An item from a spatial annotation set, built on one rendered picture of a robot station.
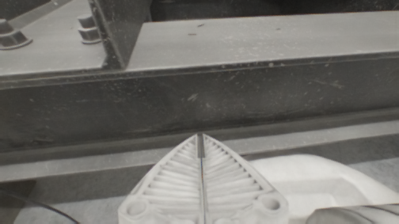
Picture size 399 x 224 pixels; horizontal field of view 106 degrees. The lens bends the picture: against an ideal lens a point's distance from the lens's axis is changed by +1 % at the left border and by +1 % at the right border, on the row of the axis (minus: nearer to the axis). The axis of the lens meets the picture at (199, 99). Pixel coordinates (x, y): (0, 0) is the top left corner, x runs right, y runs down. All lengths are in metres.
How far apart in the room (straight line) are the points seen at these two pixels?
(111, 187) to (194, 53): 0.77
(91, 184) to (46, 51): 0.74
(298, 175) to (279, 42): 0.34
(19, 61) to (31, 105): 0.15
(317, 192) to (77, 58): 0.56
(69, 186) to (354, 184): 1.02
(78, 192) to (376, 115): 1.11
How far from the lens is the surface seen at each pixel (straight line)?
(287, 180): 0.46
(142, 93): 0.29
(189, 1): 1.02
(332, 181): 0.53
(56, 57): 0.24
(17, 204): 1.05
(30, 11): 0.41
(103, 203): 0.87
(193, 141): 0.16
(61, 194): 0.98
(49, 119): 0.41
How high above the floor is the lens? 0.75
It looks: 46 degrees down
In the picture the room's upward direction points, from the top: 1 degrees counter-clockwise
